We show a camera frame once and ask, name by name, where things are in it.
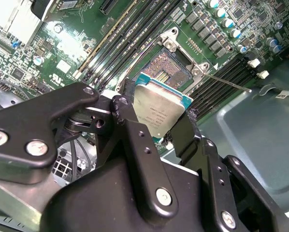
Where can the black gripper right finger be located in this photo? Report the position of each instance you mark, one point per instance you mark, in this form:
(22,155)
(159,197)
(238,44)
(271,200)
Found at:
(214,183)

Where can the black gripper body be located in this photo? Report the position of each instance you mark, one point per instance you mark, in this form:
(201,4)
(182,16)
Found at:
(98,205)

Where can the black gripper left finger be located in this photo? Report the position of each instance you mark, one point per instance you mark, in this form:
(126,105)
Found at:
(144,169)

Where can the silver-topped green CPU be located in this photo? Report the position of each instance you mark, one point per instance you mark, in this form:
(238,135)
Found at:
(159,106)

